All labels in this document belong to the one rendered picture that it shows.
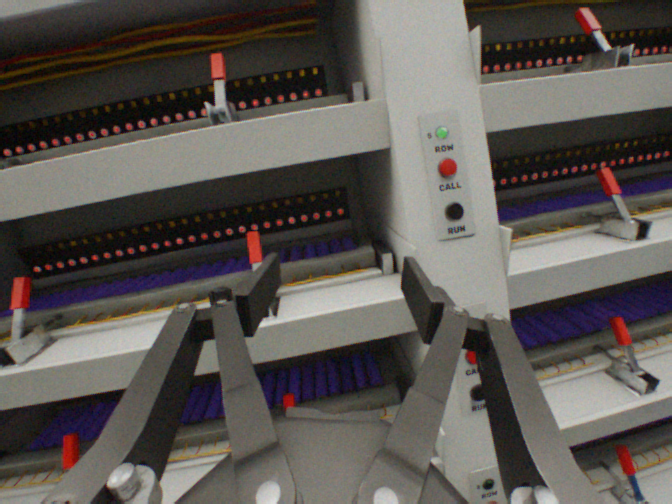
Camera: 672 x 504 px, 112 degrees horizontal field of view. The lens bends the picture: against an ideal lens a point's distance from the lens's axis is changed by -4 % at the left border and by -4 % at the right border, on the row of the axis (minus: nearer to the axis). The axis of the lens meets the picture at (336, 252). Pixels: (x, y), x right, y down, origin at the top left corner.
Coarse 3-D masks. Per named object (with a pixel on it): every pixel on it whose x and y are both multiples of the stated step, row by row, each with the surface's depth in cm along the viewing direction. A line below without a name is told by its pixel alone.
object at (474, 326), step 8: (440, 288) 17; (448, 296) 16; (448, 304) 15; (472, 320) 13; (480, 320) 13; (472, 328) 13; (480, 328) 13; (472, 336) 13; (480, 336) 12; (464, 344) 13; (472, 344) 13; (480, 344) 13; (488, 344) 12; (480, 352) 13; (488, 352) 13
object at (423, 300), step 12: (408, 264) 19; (408, 276) 18; (420, 276) 16; (408, 288) 18; (420, 288) 16; (432, 288) 15; (408, 300) 18; (420, 300) 15; (432, 300) 14; (420, 312) 15; (432, 312) 14; (420, 324) 15; (432, 324) 14; (432, 336) 14
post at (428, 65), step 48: (336, 0) 34; (384, 0) 22; (432, 0) 23; (336, 48) 41; (384, 48) 23; (432, 48) 23; (432, 96) 23; (480, 144) 24; (384, 192) 30; (480, 192) 24; (432, 240) 24; (480, 240) 25; (480, 288) 25; (480, 432) 26
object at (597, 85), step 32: (480, 32) 22; (608, 32) 40; (640, 32) 41; (480, 64) 23; (512, 64) 41; (544, 64) 41; (576, 64) 31; (608, 64) 25; (640, 64) 31; (480, 96) 24; (512, 96) 24; (544, 96) 25; (576, 96) 25; (608, 96) 25; (640, 96) 26; (512, 128) 25
